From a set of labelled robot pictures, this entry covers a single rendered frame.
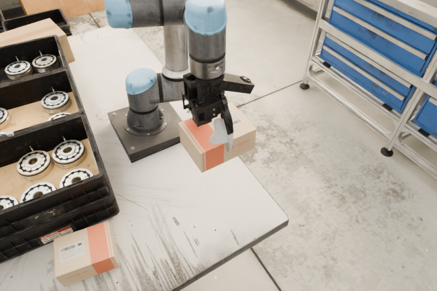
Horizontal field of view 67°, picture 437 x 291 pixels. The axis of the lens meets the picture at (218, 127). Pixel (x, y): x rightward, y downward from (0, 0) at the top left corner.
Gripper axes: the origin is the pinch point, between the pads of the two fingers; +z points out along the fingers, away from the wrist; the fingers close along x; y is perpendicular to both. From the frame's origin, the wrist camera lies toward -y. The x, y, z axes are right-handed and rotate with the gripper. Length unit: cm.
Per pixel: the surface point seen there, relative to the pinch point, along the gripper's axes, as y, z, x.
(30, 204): 49, 17, -17
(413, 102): -139, 65, -14
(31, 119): 45, 27, -64
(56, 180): 43, 27, -30
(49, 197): 44, 17, -16
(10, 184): 56, 26, -36
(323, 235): -63, 110, 8
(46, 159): 43, 24, -38
